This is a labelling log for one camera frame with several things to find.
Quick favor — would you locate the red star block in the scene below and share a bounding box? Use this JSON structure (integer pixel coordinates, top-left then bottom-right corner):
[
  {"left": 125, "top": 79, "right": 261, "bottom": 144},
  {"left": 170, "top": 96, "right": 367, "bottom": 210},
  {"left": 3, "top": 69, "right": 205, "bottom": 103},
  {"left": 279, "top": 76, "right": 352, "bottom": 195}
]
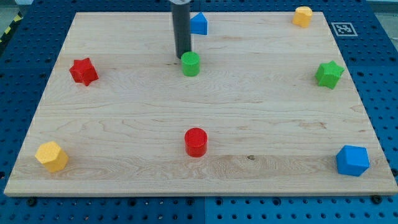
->
[{"left": 69, "top": 58, "right": 99, "bottom": 86}]

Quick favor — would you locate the green star block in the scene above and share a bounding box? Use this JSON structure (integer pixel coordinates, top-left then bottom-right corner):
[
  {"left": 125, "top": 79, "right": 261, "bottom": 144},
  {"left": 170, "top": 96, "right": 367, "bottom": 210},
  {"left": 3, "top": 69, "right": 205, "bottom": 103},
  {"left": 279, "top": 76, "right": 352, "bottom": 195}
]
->
[{"left": 315, "top": 60, "right": 345, "bottom": 89}]

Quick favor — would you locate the red cylinder block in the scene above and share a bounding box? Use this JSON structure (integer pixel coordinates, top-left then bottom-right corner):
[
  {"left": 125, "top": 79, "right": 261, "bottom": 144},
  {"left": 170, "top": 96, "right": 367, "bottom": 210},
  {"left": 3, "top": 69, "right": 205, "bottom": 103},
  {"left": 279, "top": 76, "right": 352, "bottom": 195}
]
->
[{"left": 184, "top": 128, "right": 208, "bottom": 157}]

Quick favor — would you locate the green cylinder block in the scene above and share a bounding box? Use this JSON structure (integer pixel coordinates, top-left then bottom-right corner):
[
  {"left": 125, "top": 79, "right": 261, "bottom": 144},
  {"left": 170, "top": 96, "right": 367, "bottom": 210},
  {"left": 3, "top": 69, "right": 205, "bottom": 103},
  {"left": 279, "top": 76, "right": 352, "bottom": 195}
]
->
[{"left": 181, "top": 52, "right": 200, "bottom": 77}]

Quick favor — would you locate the light wooden board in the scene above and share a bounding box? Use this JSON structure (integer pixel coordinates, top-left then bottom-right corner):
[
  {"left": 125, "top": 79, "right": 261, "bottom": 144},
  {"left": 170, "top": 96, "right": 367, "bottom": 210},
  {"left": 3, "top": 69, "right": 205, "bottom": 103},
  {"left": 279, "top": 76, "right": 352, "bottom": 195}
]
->
[{"left": 4, "top": 12, "right": 397, "bottom": 197}]

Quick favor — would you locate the blue triangle block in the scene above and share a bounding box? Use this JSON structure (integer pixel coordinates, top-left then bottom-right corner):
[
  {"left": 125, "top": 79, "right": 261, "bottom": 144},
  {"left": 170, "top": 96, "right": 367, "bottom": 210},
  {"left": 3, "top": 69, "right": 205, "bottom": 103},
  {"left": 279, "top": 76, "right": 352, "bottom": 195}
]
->
[{"left": 190, "top": 12, "right": 208, "bottom": 35}]

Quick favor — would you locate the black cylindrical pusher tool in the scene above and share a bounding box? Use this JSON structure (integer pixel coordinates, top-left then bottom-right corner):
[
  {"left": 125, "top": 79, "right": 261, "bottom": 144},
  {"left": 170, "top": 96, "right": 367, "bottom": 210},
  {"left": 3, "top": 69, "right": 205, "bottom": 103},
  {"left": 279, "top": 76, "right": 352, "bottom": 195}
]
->
[{"left": 170, "top": 0, "right": 192, "bottom": 59}]

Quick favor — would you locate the yellow heart block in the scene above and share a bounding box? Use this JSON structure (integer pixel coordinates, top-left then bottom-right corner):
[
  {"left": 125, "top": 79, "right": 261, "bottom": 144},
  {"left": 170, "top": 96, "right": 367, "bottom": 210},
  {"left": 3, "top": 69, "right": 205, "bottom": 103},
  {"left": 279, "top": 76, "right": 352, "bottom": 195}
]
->
[{"left": 292, "top": 6, "right": 313, "bottom": 28}]

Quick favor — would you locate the yellow hexagon block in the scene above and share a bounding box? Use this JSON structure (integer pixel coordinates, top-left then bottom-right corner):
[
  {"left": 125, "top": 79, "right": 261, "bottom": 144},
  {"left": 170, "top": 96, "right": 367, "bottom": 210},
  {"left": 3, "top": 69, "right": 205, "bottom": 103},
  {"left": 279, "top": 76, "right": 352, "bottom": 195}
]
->
[{"left": 35, "top": 141, "right": 69, "bottom": 173}]

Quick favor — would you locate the blue cube block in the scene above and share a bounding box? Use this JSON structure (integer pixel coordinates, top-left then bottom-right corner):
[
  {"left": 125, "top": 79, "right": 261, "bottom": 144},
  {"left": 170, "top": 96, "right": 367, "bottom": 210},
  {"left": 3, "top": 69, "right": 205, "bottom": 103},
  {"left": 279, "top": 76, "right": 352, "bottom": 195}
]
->
[{"left": 336, "top": 145, "right": 370, "bottom": 177}]

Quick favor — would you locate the white fiducial marker tag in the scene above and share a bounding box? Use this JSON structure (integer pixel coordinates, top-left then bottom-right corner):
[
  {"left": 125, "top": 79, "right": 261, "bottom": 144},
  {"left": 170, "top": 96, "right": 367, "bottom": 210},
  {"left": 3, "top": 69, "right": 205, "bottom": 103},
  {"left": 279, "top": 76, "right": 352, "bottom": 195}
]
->
[{"left": 331, "top": 22, "right": 358, "bottom": 37}]

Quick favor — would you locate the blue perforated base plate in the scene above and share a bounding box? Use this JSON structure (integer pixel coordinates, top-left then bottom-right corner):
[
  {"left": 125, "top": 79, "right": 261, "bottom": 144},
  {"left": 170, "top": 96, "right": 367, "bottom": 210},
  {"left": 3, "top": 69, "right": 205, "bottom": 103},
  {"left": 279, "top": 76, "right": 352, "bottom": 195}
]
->
[{"left": 1, "top": 0, "right": 397, "bottom": 223}]

